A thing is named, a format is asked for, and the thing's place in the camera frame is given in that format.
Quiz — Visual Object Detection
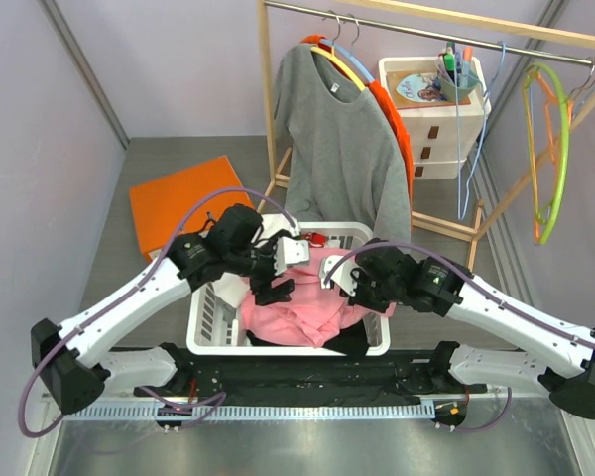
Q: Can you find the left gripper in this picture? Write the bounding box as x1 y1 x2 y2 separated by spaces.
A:
227 231 295 304

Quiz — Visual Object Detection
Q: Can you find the pink t shirt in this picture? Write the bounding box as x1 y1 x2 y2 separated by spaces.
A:
240 248 370 348

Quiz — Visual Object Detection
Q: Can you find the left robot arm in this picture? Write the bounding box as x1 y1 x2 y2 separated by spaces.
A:
31 204 300 415

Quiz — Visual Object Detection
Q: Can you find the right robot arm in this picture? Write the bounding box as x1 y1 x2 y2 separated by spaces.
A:
347 239 595 420

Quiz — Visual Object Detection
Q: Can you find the yellow hanger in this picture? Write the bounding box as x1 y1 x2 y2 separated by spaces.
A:
309 46 366 96

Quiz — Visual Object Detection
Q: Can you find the orange plastic hanger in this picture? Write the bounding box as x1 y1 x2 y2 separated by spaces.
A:
525 71 574 238

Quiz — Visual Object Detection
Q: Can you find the white garment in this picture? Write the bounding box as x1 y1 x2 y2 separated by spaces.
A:
212 213 300 308

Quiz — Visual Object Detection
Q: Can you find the black garment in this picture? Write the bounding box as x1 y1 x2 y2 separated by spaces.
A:
245 323 370 359

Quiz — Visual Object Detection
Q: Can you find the red printed garment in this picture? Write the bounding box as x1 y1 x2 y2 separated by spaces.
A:
302 232 327 248

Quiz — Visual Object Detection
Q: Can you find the white laundry basket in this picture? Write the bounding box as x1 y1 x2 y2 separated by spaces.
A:
186 221 373 357

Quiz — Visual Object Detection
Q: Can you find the orange binder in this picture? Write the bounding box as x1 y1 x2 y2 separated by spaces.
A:
129 156 242 262

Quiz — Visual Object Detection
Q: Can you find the grey sweatshirt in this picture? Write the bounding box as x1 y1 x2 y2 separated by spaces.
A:
274 44 412 242

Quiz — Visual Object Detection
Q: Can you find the orange garment on rack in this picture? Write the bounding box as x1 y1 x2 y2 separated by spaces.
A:
298 33 416 209

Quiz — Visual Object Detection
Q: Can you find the white drawer unit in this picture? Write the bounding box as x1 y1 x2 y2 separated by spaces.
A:
378 57 485 180

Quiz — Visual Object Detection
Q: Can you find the picture card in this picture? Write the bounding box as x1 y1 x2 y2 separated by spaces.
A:
386 70 453 109

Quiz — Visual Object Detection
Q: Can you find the wooden clothes rack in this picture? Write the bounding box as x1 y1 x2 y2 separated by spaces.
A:
255 0 595 271

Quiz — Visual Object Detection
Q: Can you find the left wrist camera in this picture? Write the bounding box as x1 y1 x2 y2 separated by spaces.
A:
275 237 310 274

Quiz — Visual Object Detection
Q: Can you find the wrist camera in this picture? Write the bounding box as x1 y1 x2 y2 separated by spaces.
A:
318 255 358 297
275 237 310 274

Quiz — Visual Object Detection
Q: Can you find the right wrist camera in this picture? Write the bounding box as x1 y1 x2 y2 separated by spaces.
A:
318 255 358 297

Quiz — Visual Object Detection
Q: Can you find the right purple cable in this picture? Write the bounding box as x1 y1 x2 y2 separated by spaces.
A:
321 241 595 432

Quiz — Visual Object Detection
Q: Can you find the purple cable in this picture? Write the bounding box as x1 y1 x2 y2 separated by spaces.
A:
17 186 301 439
321 241 595 432

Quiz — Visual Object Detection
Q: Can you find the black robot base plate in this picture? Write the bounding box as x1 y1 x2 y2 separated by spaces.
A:
154 348 487 408

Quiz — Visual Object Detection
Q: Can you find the light blue wire hanger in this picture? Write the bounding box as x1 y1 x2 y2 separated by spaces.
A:
455 54 491 221

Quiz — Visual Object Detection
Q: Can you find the slotted cable duct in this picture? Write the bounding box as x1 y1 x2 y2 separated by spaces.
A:
65 400 435 422

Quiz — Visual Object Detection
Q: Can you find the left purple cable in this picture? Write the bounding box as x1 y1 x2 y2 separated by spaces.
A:
17 186 301 439

